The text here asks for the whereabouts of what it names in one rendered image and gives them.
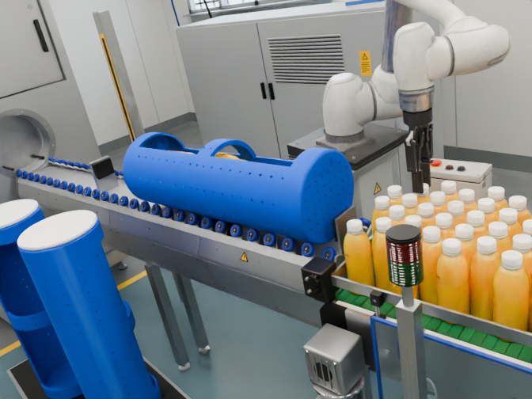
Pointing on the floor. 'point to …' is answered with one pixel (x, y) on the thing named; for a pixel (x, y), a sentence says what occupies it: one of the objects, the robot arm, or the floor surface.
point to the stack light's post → (412, 350)
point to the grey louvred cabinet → (286, 74)
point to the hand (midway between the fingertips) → (421, 178)
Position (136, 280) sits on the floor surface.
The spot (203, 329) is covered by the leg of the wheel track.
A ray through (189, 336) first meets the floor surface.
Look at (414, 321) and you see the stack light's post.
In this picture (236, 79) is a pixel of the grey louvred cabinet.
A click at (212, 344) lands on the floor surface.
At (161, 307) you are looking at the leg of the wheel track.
